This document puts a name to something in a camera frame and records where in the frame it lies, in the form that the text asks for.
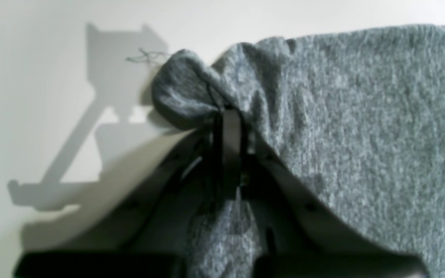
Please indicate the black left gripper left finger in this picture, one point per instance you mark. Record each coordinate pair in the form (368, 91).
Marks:
(145, 235)

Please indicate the grey long-sleeve T-shirt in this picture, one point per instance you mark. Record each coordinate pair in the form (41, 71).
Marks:
(358, 115)

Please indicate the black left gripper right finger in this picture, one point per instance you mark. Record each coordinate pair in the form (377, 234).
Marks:
(301, 237)

